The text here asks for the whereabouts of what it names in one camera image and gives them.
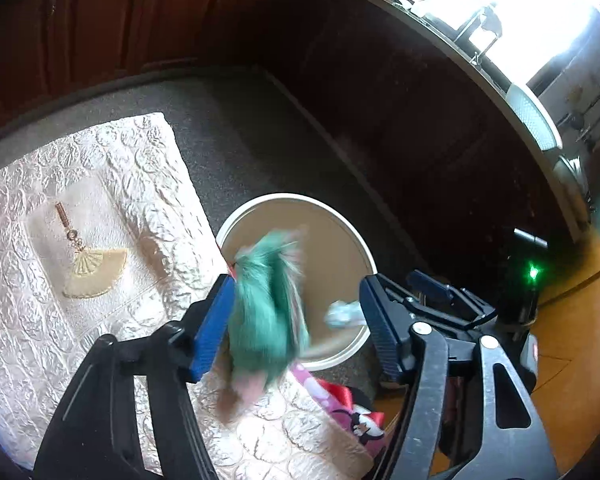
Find wooden lower cabinets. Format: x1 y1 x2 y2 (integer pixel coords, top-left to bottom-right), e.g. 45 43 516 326
0 0 581 281

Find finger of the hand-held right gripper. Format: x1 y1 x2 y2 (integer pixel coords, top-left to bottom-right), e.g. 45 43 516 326
405 269 496 337

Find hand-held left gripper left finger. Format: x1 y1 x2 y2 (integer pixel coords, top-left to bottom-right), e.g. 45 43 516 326
32 272 238 480

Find window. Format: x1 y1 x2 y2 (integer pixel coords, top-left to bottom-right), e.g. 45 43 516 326
405 0 600 86

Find pink printed clothing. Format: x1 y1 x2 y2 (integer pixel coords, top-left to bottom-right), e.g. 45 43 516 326
290 362 388 453

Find metal faucet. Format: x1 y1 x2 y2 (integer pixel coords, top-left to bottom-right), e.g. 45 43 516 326
452 5 503 66

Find embossed cream tablecloth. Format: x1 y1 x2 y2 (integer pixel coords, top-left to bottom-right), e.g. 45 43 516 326
0 112 376 480

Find white plastic bag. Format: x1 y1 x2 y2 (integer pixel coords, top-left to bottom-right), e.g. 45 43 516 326
325 300 365 331

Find white round bin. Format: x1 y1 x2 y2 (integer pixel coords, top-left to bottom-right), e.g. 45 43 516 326
215 192 380 372

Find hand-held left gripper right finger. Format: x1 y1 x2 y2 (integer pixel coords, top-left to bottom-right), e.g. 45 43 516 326
359 275 561 480

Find white mesh basket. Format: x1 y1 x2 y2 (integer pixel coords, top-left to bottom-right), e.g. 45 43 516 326
505 82 563 151

